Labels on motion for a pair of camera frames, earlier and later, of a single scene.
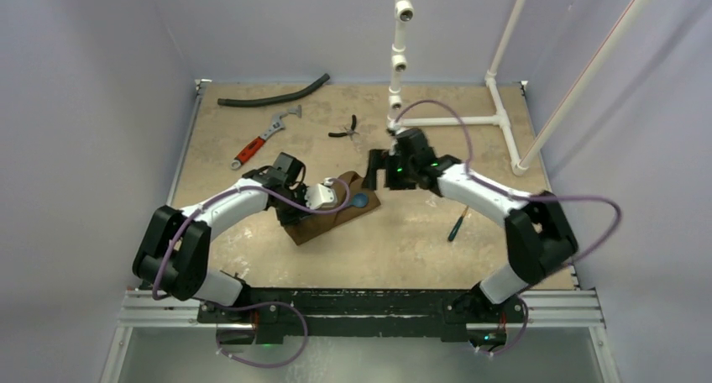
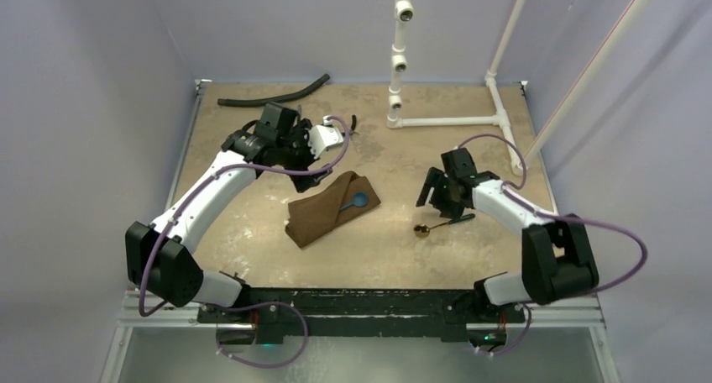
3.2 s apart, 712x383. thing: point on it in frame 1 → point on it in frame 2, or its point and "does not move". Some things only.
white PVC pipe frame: x=404 y=13 does not move
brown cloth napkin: x=305 y=228 does not move
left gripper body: x=289 y=212 → x=295 y=150
